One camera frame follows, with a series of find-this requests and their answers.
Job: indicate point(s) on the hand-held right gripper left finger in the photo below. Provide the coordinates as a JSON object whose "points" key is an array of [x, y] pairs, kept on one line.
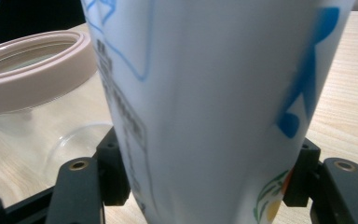
{"points": [[74, 193]]}

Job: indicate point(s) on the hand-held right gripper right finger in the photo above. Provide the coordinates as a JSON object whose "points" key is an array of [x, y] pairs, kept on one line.
{"points": [[345, 193]]}

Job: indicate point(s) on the clear glass jar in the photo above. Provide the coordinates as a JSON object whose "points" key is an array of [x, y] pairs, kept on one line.
{"points": [[37, 81]]}

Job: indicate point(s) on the white and blue pouch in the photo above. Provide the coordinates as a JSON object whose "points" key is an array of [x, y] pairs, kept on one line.
{"points": [[214, 93]]}

